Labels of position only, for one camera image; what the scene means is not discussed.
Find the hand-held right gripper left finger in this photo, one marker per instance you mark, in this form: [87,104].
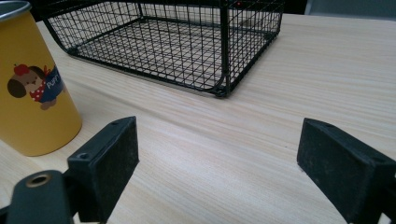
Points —
[106,161]

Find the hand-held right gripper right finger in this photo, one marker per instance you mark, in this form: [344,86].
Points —
[342,174]

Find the yellow cup with dog print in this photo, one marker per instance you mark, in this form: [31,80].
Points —
[34,93]

